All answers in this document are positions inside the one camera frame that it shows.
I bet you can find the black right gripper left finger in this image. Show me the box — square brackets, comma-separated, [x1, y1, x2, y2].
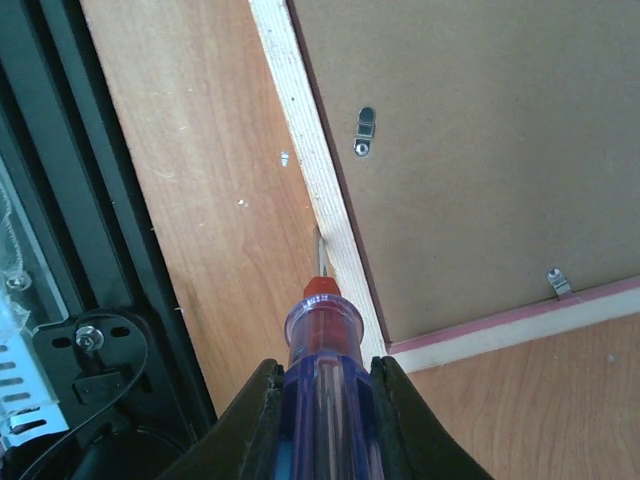
[160, 359, 285, 480]

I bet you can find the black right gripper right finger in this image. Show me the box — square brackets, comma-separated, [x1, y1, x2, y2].
[370, 356, 491, 479]

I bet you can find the light blue cable duct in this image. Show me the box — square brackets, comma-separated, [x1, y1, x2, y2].
[1, 332, 69, 451]

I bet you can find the blue red screwdriver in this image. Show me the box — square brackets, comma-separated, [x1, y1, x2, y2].
[272, 232, 384, 479]

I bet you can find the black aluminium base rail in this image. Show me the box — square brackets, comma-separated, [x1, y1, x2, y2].
[1, 1, 216, 479]

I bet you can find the pink photo frame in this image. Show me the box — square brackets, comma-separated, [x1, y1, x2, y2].
[250, 1, 639, 371]

